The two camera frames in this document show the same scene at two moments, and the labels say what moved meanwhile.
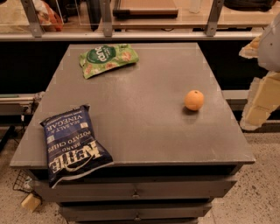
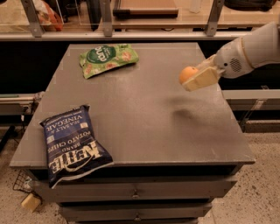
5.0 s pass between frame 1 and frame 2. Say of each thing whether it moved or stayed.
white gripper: moved
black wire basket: stayed
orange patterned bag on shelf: stayed
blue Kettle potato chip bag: stayed
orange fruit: moved
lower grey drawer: stayed
